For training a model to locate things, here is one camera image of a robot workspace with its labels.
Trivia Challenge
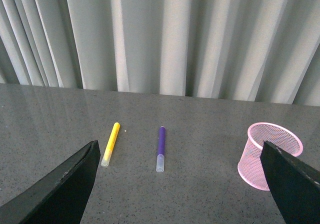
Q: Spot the purple marker pen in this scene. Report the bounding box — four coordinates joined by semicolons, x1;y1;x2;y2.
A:
156;126;166;173

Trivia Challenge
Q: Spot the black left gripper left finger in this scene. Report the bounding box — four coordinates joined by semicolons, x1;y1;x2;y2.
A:
0;140;101;224

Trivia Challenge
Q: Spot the pink mesh pen cup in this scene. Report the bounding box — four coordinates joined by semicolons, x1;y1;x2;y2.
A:
237;122;304;191

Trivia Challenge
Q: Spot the grey pleated curtain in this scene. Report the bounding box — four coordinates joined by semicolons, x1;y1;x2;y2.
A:
0;0;320;106

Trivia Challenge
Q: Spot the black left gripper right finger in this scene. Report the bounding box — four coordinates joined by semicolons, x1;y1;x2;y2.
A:
260;141;320;224

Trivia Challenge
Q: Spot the yellow marker pen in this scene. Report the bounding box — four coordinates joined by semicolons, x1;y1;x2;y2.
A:
101;122;121;167

